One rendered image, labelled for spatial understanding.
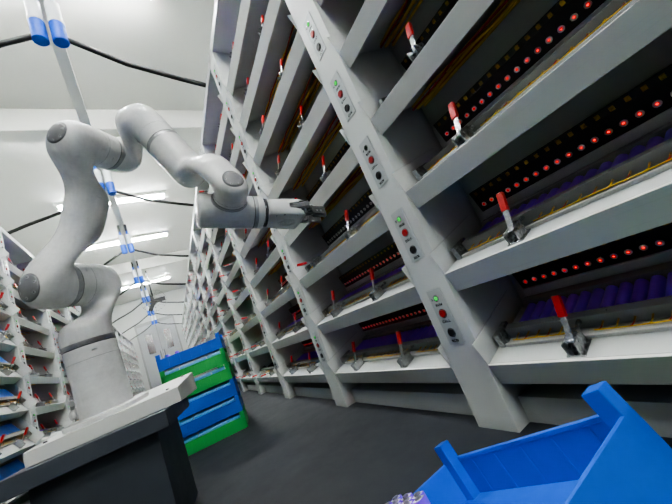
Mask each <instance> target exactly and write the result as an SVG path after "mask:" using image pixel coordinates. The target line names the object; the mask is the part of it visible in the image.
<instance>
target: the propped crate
mask: <svg viewBox="0 0 672 504"><path fill-rule="evenodd" d="M581 396H582V398H583V399H584V400H585V401H586V402H587V403H588V404H589V406H590V407H591V408H592V409H593V410H594V411H595V412H596V413H597V415H594V416H590V417H587V418H583V419H580V420H577V421H573V422H570V423H566V424H563V425H560V426H556V427H553V428H550V429H546V430H543V431H539V432H536V433H533V434H529V435H526V436H522V437H519V438H516V439H512V440H509V441H506V442H502V443H499V444H495V445H492V446H489V447H485V448H482V449H478V450H475V451H472V452H468V453H465V454H462V455H457V454H456V452H455V451H454V449H453V448H452V446H451V445H450V443H449V441H448V440H446V441H443V442H441V443H440V444H438V445H437V446H436V447H435V448H434V450H435V451H436V453H437V454H438V456H439V458H440V459H441V461H442V462H443V464H444V465H443V466H442V467H441V468H440V469H439V470H438V471H437V472H435V473H434V474H433V475H432V476H431V477H430V478H429V479H428V480H427V481H426V482H425V483H424V484H423V485H422V486H420V487H419V488H418V489H417V490H416V491H415V492H414V493H413V496H414V494H415V493H416V492H417V491H422V490H423V491H424V492H425V494H426V496H427V497H428V499H429V501H430V503H431V504H672V448H671V447H670V446H669V445H668V444H667V443H666V442H665V441H664V440H663V439H662V438H661V437H660V436H659V435H658V434H657V433H656V432H655V431H654V430H653V429H652V428H651V427H650V425H649V424H648V423H647V422H646V421H645V420H644V419H643V418H642V417H641V416H640V415H639V414H638V413H637V412H636V411H635V410H634V409H633V408H632V407H631V406H630V405H629V404H628V403H627V402H626V401H625V400H624V399H623V398H622V397H621V396H620V395H619V394H618V393H617V392H616V391H615V390H614V389H613V388H612V387H611V386H610V385H609V384H608V383H607V382H606V381H602V382H599V383H597V384H594V385H591V386H589V387H588V388H587V389H586V390H585V391H584V392H583V394H582V395H581Z"/></svg>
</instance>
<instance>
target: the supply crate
mask: <svg viewBox="0 0 672 504"><path fill-rule="evenodd" d="M215 337H216V338H215V339H213V340H210V341H207V342H205V343H202V344H200V345H197V346H194V347H192V348H189V349H187V350H184V351H181V352H179V353H176V354H174V355H171V356H168V357H166V356H167V355H169V354H167V355H165V358H163V359H161V356H160V355H156V356H155V359H156V363H157V367H158V370H159V372H162V371H167V370H170V369H173V368H176V367H178V366H181V365H183V364H186V363H188V362H191V361H193V360H196V359H198V358H201V357H203V356H206V355H208V354H211V353H213V352H216V351H219V349H220V348H222V347H223V348H226V346H225V343H224V340H223V337H222V334H220V335H219V332H217V333H215Z"/></svg>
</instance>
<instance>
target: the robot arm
mask: <svg viewBox="0 0 672 504"><path fill-rule="evenodd" d="M115 125H116V128H117V131H118V133H119V135H120V137H114V136H112V135H110V134H108V133H105V132H103V131H101V130H99V129H96V128H94V127H92V126H89V125H87V124H84V123H81V122H78V121H74V120H62V121H59V122H56V123H55V124H53V125H52V126H51V127H50V128H49V130H48V131H47V134H46V140H45V143H46V149H47V153H48V155H49V157H50V159H51V160H52V162H53V164H54V165H55V167H56V168H57V170H58V172H59V174H60V176H61V178H62V181H63V185H64V200H63V205H62V211H61V217H60V221H59V225H58V228H57V230H56V232H55V233H54V235H53V237H52V238H51V239H50V241H49V242H48V243H47V244H46V245H45V247H44V248H43V249H42V250H41V251H40V252H39V253H38V254H37V255H36V257H35V258H34V259H33V260H32V261H31V262H30V264H29V265H28V266H27V267H26V269H25V270H24V272H23V274H22V276H21V278H20V280H19V284H18V293H19V296H20V299H21V300H22V301H23V302H24V303H25V304H26V305H28V306H30V307H32V308H35V309H43V310H49V309H58V308H66V307H74V306H80V307H81V313H80V315H79V317H78V318H77V319H75V320H74V321H72V322H70V323H69V324H67V325H66V326H64V327H63V328H62V329H61V330H60V332H59V333H58V345H59V349H60V353H61V356H62V360H63V363H64V367H65V371H66V374H67V378H68V382H69V385H70V389H71V392H72V396H73V400H74V403H75V409H74V410H72V409H71V410H69V419H70V420H71V421H74V420H75V419H77V420H78V421H76V422H74V423H72V424H70V425H68V426H67V427H65V428H63V429H62V430H61V431H62V434H66V433H69V432H72V431H74V430H77V429H79V428H82V427H84V426H87V425H89V424H91V423H94V422H96V421H98V420H101V419H103V418H105V417H107V416H109V415H112V414H114V413H116V412H118V411H120V410H122V409H124V408H126V407H128V406H130V405H132V404H134V403H136V402H138V401H140V400H142V399H144V398H145V397H147V396H148V395H149V392H148V391H146V392H143V393H140V394H137V395H135V396H133V392H132V389H131V386H130V382H129V379H128V376H127V372H126V369H125V366H124V362H123V359H122V356H121V352H120V349H119V345H118V342H117V339H116V335H115V332H114V329H113V325H112V313H113V309H114V307H115V304H116V302H117V300H118V298H119V295H120V293H121V289H122V283H121V279H120V277H119V275H118V274H117V272H116V271H115V270H114V269H113V268H111V267H109V266H106V265H101V264H75V262H76V260H77V259H78V257H79V256H80V255H81V254H82V253H83V252H84V251H85V250H86V249H88V248H89V247H91V246H92V245H93V244H95V243H96V242H97V241H98V240H99V238H100V237H101V235H102V233H103V231H104V228H105V225H106V221H107V216H108V210H109V197H108V194H107V193H106V191H105V190H104V188H103V187H102V186H101V184H100V183H99V181H98V180H97V178H96V176H95V173H94V166H96V167H99V168H102V169H105V170H108V171H111V172H115V173H129V172H132V171H134V170H136V169H138V168H139V166H140V165H141V163H142V156H143V148H145V149H146V150H147V152H148V153H149V154H150V155H151V156H152V157H153V158H154V159H155V160H156V161H157V162H158V163H159V164H160V165H161V166H162V168H163V169H164V170H165V171H166V172H167V173H168V174H169V175H170V176H171V177H172V178H173V179H174V180H175V181H176V182H177V183H178V184H180V185H181V186H183V187H186V188H196V187H198V186H200V185H201V184H202V183H203V182H204V180H206V181H207V182H208V183H209V184H210V186H211V187H212V189H213V193H212V194H205V193H199V194H197V197H196V203H195V214H196V223H197V226H198V227H199V228H229V229H262V228H263V227H267V228H276V229H295V228H297V226H298V225H299V224H300V223H321V217H326V216H327V215H326V210H325V207H324V206H313V205H310V202H309V201H304V202H303V201H302V200H299V199H269V200H267V199H263V198H262V197H258V196H248V184H247V181H246V179H245V178H244V177H243V175H242V174H241V173H240V172H239V171H238V170H237V169H236V168H235V167H234V166H233V165H232V164H231V163H230V162H229V161H228V160H226V159H225V158H223V157H222V156H220V155H216V154H203V155H199V156H198V155H197V154H196V153H195V152H194V151H193V149H192V148H191V147H190V146H189V145H188V144H187V143H186V142H185V141H184V140H183V139H182V138H181V137H180V136H179V134H178V133H177V132H176V131H175V130H174V129H173V128H172V127H171V126H170V125H169V124H168V123H167V122H166V121H165V120H164V119H163V118H162V117H161V116H160V115H159V114H158V113H157V112H156V111H155V110H154V109H152V108H151V107H149V106H147V105H144V104H131V105H128V106H126V107H124V108H122V109H121V110H120V111H119V112H118V113H117V114H116V116H115ZM301 208H302V209H301ZM305 209H306V210H307V211H308V212H305Z"/></svg>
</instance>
